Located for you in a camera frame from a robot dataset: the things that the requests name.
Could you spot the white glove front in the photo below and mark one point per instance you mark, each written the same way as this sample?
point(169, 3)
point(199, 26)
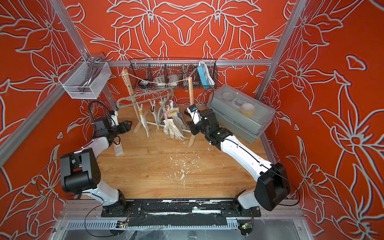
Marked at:
point(174, 128)

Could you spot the white cotton glove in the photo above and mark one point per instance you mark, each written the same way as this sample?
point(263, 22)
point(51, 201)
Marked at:
point(155, 113)
point(143, 119)

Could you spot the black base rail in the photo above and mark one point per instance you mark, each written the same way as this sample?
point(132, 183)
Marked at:
point(180, 212)

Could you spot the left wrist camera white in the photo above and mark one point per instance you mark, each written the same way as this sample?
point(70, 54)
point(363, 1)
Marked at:
point(114, 118)

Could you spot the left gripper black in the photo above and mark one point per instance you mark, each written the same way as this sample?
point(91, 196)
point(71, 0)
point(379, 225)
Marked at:
point(123, 127)

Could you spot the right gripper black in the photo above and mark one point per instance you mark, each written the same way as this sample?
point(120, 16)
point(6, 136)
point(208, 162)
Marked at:
point(192, 127)

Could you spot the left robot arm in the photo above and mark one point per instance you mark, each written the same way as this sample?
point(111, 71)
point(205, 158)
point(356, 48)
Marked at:
point(80, 172)

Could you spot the black wire basket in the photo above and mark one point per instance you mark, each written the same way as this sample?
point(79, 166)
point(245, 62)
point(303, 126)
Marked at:
point(177, 71)

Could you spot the light blue box in basket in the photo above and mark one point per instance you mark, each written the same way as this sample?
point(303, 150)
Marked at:
point(205, 77)

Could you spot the grey clip hanger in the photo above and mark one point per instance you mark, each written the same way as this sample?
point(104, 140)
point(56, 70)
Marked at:
point(144, 97)

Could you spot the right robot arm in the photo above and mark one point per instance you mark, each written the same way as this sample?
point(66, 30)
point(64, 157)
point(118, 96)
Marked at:
point(272, 183)

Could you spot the clear plastic wall bin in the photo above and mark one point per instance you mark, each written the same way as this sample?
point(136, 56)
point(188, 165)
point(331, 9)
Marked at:
point(87, 79)

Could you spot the white dice block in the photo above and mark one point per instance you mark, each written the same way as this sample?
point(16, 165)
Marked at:
point(160, 81)

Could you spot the grey plastic storage box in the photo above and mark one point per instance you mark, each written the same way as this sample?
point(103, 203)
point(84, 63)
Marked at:
point(243, 115)

